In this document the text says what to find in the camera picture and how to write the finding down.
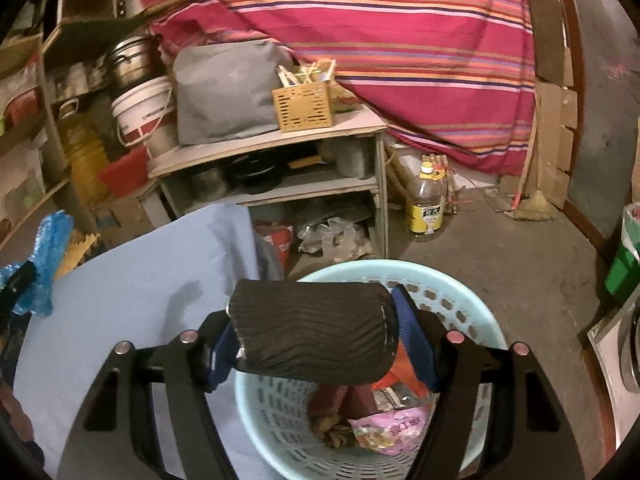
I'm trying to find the blue plastic glove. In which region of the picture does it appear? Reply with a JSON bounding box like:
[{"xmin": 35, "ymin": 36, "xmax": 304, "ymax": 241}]
[{"xmin": 1, "ymin": 210, "xmax": 74, "ymax": 316}]

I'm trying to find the pink snack wrapper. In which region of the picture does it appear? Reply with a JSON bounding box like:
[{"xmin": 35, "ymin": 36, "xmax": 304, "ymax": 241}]
[{"xmin": 349, "ymin": 404, "xmax": 435, "ymax": 455}]

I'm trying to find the clear plastic wrapper orange edge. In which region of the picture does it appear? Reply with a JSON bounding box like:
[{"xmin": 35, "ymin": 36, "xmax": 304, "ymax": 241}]
[{"xmin": 371, "ymin": 349, "xmax": 431, "ymax": 412}]

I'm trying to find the dark red paper cup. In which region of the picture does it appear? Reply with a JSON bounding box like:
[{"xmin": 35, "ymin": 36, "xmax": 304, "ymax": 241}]
[{"xmin": 307, "ymin": 385, "xmax": 378, "ymax": 419}]

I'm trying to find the yellow egg tray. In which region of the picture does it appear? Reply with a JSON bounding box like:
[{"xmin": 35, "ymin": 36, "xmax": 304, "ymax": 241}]
[{"xmin": 54, "ymin": 229, "xmax": 101, "ymax": 280}]

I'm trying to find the blue table mat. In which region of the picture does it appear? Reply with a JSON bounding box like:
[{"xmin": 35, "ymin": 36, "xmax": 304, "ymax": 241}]
[{"xmin": 13, "ymin": 205, "xmax": 282, "ymax": 474}]

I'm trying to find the cardboard box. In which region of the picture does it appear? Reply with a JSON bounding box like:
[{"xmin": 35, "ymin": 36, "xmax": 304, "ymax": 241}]
[{"xmin": 93, "ymin": 195, "xmax": 154, "ymax": 248}]

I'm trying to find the light blue plastic basket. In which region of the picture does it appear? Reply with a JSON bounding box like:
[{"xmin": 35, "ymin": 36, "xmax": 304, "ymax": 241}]
[{"xmin": 228, "ymin": 259, "xmax": 506, "ymax": 479}]

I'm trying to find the red plastic bowl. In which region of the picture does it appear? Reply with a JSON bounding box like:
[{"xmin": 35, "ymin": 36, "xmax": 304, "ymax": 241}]
[{"xmin": 98, "ymin": 145, "xmax": 149, "ymax": 198}]

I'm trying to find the straw broom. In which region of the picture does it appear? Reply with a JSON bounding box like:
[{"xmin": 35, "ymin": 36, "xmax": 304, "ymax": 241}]
[{"xmin": 510, "ymin": 113, "xmax": 558, "ymax": 221}]

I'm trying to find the large oil jug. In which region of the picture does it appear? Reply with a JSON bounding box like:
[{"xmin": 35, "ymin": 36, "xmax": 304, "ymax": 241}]
[{"xmin": 56, "ymin": 98, "xmax": 110, "ymax": 207}]

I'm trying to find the yellow oil bottle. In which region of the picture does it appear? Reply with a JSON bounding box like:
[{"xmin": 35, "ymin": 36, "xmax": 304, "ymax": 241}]
[{"xmin": 407, "ymin": 158, "xmax": 447, "ymax": 237}]

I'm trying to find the white plastic bucket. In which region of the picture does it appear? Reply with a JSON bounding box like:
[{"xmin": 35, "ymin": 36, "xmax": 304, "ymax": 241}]
[{"xmin": 112, "ymin": 76, "xmax": 178, "ymax": 157}]

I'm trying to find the low wooden cabinet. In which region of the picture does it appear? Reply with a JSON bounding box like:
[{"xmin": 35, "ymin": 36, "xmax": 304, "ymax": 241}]
[{"xmin": 149, "ymin": 105, "xmax": 390, "ymax": 258}]

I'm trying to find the steel pot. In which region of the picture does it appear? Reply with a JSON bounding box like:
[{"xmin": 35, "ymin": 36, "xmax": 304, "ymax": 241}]
[{"xmin": 105, "ymin": 35, "xmax": 166, "ymax": 94}]

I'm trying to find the grey fabric cover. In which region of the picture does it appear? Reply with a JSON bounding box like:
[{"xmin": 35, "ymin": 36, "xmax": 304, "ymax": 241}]
[{"xmin": 172, "ymin": 40, "xmax": 294, "ymax": 146}]

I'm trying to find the yellow utensil holder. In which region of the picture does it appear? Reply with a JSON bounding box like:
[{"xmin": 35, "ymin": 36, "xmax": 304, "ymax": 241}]
[{"xmin": 272, "ymin": 58, "xmax": 336, "ymax": 133}]

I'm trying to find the pink striped cloth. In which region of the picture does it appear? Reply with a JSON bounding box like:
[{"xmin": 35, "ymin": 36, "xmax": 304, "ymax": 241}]
[{"xmin": 141, "ymin": 0, "xmax": 535, "ymax": 176}]

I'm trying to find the wooden wall shelf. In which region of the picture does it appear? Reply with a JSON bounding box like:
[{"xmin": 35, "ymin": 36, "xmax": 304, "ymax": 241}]
[{"xmin": 1, "ymin": 18, "xmax": 134, "ymax": 259}]

